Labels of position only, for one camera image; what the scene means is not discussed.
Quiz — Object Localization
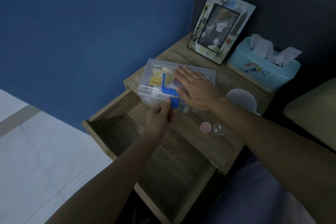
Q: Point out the person's right hand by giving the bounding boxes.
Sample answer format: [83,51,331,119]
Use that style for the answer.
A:
[172,65,224,112]

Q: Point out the person's left hand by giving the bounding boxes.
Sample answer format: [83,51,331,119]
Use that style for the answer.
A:
[143,99,179,141]

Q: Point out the clear plastic box blue latch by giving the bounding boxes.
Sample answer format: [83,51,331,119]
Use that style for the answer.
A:
[137,58,216,114]

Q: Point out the person's right forearm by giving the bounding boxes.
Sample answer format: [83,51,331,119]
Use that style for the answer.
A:
[210,97,336,224]

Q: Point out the person's left forearm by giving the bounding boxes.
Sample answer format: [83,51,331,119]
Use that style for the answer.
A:
[46,129,168,224]

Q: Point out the beige packet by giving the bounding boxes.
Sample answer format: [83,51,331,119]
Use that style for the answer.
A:
[161,67,175,83]

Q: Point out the yellow packet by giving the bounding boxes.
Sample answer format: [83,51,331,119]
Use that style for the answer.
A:
[149,68,162,87]

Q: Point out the translucent white cup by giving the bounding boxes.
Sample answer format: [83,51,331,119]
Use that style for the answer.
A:
[226,89,261,116]

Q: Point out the wooden drawer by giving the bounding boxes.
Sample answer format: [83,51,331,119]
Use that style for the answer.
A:
[81,89,217,224]

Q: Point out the small clear dome lid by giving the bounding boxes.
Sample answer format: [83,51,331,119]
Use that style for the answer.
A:
[213,124,226,136]

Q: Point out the light blue tissue box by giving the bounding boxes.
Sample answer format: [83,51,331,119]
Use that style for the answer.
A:
[226,37,301,94]

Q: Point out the wooden nightstand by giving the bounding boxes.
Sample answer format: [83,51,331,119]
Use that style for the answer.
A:
[81,31,275,224]

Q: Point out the white tissue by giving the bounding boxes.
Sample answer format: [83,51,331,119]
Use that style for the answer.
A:
[249,34,302,67]

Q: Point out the beige cushion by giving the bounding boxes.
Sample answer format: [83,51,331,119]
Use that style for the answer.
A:
[283,77,336,152]

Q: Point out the person's light grey trousers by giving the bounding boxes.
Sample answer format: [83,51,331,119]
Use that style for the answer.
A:
[202,153,317,224]

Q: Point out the floral photo frame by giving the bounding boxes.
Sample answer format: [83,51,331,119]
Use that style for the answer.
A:
[187,0,257,66]

